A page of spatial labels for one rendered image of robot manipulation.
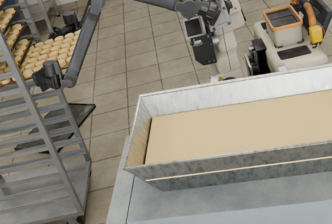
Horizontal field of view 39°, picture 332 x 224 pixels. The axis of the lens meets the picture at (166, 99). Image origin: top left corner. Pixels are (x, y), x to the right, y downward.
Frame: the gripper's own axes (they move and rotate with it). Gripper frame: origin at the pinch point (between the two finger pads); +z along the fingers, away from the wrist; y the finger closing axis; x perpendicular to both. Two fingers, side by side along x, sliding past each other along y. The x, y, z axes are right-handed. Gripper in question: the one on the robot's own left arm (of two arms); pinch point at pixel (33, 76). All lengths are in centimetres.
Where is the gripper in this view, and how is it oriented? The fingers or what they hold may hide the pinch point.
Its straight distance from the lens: 231.1
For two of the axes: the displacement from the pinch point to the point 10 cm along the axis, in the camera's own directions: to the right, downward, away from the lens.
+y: 2.6, 8.2, 5.1
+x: 6.5, -5.4, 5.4
